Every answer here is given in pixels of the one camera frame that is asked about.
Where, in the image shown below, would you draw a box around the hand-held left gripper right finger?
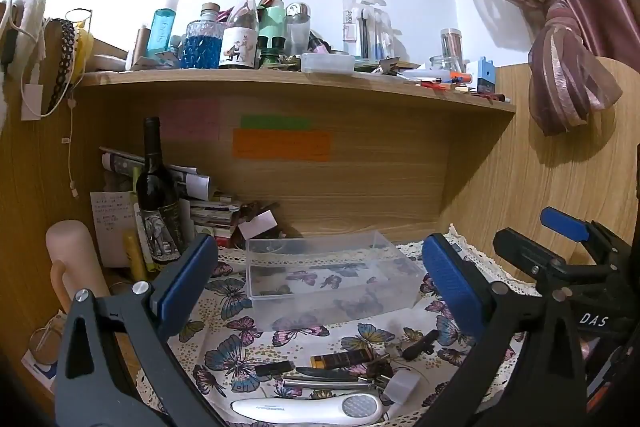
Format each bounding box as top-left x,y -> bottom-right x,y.
414,233 -> 588,427

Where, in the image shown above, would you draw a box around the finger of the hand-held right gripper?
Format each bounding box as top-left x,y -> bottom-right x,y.
541,206 -> 608,259
492,228 -> 571,297

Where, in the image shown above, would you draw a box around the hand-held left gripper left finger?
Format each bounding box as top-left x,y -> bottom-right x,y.
54,234 -> 221,427

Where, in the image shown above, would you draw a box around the black hair clip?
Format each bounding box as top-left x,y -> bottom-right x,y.
402,329 -> 441,360

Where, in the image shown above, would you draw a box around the white rectangular block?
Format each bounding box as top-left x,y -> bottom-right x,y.
387,369 -> 420,405

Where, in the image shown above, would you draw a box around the clear plastic box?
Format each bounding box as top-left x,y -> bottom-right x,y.
245,229 -> 426,333

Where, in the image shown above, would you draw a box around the black and amber lighter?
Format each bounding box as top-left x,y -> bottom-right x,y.
310,349 -> 376,369

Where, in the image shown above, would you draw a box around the white handheld electric device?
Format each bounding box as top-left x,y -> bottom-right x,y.
230,392 -> 386,426

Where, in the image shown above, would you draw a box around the butterfly print tablecloth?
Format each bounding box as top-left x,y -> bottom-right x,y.
135,224 -> 541,427

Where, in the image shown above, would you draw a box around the yellow highlighter pen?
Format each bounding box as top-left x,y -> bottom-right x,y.
124,231 -> 150,283

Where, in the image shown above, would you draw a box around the stack of books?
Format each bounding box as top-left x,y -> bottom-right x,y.
182,192 -> 241,248

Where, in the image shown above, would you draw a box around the dark wine bottle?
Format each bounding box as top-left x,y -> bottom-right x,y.
136,117 -> 187,265

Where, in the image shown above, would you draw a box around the small white box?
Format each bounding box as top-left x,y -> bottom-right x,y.
237,209 -> 278,240

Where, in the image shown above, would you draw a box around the white note paper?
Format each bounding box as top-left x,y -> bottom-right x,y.
90,192 -> 138,268

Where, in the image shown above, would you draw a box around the pale pink mug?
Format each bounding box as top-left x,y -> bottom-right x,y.
46,220 -> 108,313

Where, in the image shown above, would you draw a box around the small black bar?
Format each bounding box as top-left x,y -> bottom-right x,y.
255,361 -> 296,377

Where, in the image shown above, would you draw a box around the pink sticky note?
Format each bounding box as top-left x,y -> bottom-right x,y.
160,99 -> 221,142

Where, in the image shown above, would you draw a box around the dark metal hair clip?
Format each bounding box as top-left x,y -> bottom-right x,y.
295,364 -> 396,383

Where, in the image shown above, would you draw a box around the orange sticky note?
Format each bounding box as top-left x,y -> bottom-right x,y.
232,129 -> 332,162

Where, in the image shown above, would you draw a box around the round eyeglasses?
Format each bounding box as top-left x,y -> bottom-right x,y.
27,327 -> 66,363

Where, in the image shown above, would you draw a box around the silver metal hair clip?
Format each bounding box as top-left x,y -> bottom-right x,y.
282,376 -> 388,394

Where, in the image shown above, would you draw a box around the blue and white box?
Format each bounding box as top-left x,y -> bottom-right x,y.
467,56 -> 497,94

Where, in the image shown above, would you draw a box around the green sticky note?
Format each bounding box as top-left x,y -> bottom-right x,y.
240,114 -> 311,130

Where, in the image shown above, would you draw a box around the pink striped curtain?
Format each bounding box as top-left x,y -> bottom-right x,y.
430,0 -> 640,138

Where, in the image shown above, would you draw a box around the small glass jar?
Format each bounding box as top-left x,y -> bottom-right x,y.
430,54 -> 463,72

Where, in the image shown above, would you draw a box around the clear glass jar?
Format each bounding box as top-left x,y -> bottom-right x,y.
440,28 -> 463,58

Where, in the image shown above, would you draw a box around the wooden shelf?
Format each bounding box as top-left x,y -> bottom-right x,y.
75,69 -> 517,115

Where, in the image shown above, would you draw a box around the blue liquid glass bottle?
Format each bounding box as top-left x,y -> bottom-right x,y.
180,3 -> 223,70

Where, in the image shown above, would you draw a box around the white charger plug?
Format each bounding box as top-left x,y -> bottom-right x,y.
21,82 -> 45,122

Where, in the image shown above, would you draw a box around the brown cardboard tube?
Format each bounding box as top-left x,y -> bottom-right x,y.
131,27 -> 151,70

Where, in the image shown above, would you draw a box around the clear bottle with picture label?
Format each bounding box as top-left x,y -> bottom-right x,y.
218,0 -> 261,70

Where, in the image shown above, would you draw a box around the clear lidded plastic container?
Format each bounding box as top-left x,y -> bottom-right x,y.
300,52 -> 356,74

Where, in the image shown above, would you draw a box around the tall light blue bottle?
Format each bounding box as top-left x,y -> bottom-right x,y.
146,0 -> 179,58

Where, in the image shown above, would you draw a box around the yellow bag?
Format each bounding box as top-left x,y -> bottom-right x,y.
74,24 -> 95,82

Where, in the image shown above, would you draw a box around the black beaded headband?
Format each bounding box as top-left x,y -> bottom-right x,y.
47,19 -> 76,115

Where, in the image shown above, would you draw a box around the toothbrush package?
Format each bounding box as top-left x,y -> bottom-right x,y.
342,0 -> 396,60

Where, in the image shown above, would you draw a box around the green pump bottle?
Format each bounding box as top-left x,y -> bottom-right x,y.
257,0 -> 288,52

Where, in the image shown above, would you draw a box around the clear bottle with silver cap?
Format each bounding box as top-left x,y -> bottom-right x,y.
285,2 -> 312,55

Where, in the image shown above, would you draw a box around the white fluffy cloth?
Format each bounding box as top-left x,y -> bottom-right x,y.
0,0 -> 48,78

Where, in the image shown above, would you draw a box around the white hanging cable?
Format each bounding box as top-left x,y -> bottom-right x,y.
67,97 -> 81,198

